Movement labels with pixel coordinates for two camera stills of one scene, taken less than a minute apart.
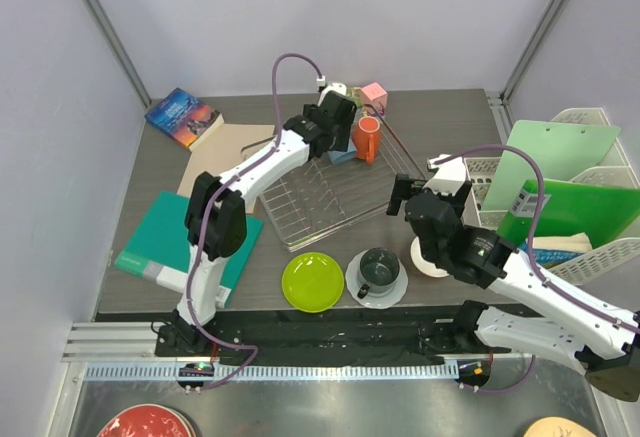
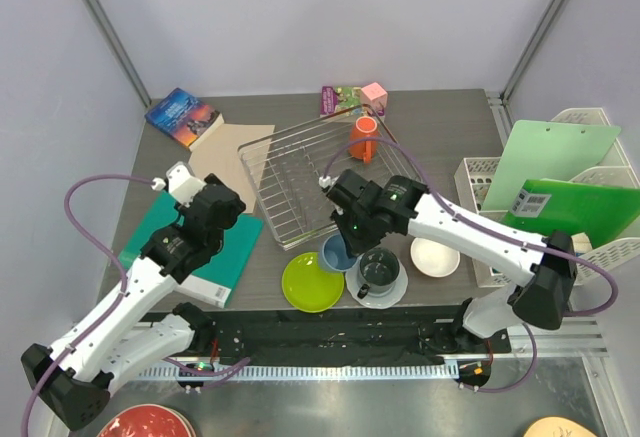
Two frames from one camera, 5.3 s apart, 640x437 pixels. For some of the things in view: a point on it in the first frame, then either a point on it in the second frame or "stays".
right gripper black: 402,189 -> 355,246
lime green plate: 313,282 stays
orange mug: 367,139 stays
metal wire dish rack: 326,198 stays
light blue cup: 341,156 -> 335,253
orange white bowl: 424,265 stays
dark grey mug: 378,270 stays
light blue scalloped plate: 378,302 stays
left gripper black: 342,136 -> 238,208
